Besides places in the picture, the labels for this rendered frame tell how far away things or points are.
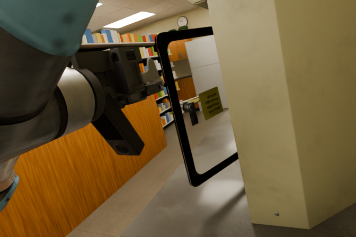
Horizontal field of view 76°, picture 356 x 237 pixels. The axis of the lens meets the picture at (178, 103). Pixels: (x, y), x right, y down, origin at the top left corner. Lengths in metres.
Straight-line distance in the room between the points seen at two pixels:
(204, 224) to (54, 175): 2.04
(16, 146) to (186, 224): 0.46
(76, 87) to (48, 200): 2.27
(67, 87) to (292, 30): 0.36
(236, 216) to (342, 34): 0.44
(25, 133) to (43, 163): 2.22
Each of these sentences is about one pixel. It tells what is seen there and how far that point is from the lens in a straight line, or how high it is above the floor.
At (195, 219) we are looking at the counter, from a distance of 0.62.
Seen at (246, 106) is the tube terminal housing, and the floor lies 1.20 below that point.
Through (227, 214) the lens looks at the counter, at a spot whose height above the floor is 0.94.
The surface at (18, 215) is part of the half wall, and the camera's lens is 2.39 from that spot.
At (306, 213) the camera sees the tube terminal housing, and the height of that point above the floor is 0.98.
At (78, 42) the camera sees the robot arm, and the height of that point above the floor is 1.34.
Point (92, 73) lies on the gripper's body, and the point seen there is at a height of 1.32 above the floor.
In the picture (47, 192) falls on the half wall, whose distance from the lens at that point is 2.49.
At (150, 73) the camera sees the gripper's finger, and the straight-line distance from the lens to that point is 0.40.
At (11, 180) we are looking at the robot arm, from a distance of 0.81.
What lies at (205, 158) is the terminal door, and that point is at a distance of 0.63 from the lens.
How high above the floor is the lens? 1.31
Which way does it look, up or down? 9 degrees down
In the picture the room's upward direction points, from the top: 13 degrees counter-clockwise
